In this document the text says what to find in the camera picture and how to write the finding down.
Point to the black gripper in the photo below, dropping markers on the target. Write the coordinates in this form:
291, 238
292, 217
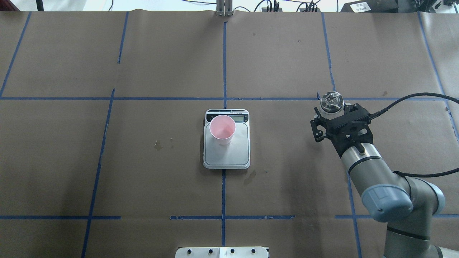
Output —
333, 137

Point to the clear glass sauce bottle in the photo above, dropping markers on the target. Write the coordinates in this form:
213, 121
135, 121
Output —
331, 103

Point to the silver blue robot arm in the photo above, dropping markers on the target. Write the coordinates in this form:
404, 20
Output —
405, 203

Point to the silver digital kitchen scale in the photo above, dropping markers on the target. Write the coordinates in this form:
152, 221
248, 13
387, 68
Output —
235, 154

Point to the aluminium frame post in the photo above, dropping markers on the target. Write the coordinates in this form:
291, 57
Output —
224, 8

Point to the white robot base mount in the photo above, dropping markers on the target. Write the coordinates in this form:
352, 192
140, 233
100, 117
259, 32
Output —
223, 252

